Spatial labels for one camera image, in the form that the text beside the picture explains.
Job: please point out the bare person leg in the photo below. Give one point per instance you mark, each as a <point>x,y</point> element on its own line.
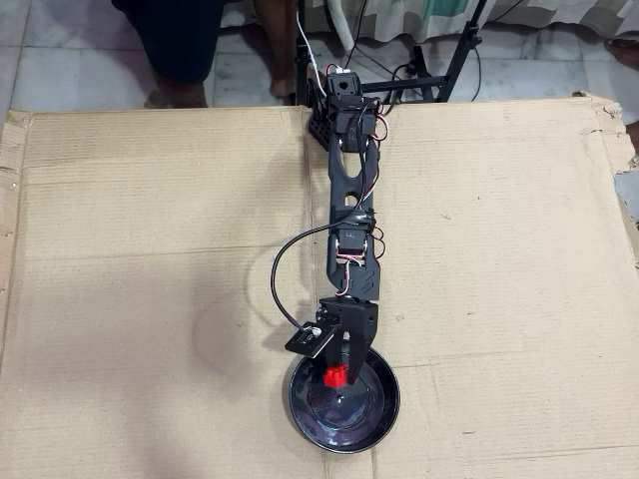
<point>182,95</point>
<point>279,45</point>

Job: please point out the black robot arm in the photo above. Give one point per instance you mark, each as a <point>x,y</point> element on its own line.
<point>352,184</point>

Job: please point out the white plastic leg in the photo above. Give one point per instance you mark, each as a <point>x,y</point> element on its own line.
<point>340,25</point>

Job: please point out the red lego block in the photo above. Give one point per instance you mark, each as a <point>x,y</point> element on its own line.
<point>335,376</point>

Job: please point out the black round plastic bin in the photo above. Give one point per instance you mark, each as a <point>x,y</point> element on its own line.
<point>349,414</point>

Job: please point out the black metal stand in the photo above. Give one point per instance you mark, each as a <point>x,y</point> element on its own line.
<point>469,35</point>

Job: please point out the black robot base with clamp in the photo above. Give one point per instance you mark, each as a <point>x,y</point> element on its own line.
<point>344,87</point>

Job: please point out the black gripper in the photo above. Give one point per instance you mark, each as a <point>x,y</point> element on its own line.
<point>360,324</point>

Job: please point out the green white patterned bedsheet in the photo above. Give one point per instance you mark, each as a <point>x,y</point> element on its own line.
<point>524,15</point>

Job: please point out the bare foot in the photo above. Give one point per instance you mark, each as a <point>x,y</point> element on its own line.
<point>624,52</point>

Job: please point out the person's legs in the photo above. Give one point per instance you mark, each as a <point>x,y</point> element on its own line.
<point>175,35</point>

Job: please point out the large flat cardboard sheet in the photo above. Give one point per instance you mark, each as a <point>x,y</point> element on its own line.
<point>150,299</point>

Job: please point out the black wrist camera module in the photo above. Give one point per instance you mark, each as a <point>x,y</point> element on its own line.
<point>308,341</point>

